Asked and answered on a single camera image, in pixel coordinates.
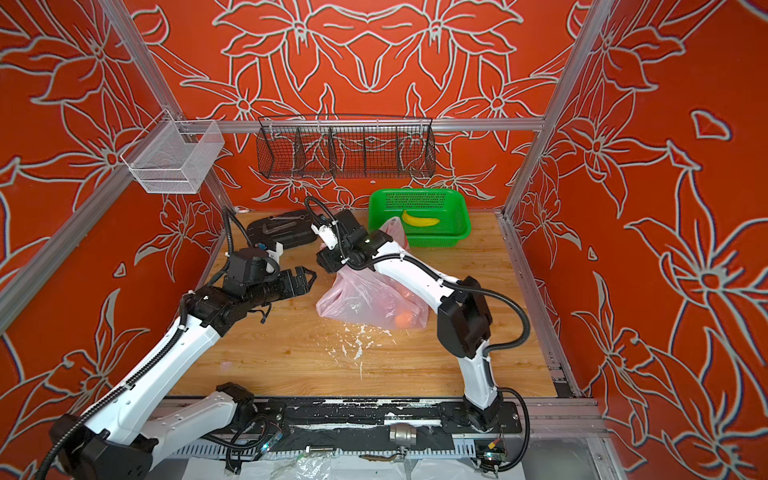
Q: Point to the black wire wall basket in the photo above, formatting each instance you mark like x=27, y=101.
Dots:
x=352, y=147

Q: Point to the white wire wall basket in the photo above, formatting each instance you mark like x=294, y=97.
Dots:
x=167, y=160

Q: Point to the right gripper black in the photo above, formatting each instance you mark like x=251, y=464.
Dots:
x=325, y=261

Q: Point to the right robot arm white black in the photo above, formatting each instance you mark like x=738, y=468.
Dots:
x=464, y=318

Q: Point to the pink plastic bag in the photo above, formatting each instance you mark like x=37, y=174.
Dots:
x=370, y=298

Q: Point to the black tool case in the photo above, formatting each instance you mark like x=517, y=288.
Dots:
x=291, y=229

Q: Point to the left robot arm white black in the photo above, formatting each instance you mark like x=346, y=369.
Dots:
x=116, y=438

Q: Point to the green plastic basket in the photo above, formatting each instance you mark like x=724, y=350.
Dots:
x=446, y=204

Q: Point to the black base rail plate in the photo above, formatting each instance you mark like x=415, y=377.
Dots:
x=449, y=415

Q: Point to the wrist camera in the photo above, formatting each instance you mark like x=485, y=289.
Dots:
x=252, y=265
x=338, y=230

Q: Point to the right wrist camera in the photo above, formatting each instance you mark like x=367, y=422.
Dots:
x=338, y=230

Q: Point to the orange fruit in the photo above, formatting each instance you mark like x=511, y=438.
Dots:
x=407, y=320

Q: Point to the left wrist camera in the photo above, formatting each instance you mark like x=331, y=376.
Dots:
x=252, y=265

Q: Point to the yellow banana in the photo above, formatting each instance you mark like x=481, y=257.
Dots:
x=419, y=222

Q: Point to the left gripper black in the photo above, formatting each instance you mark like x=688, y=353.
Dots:
x=293, y=289

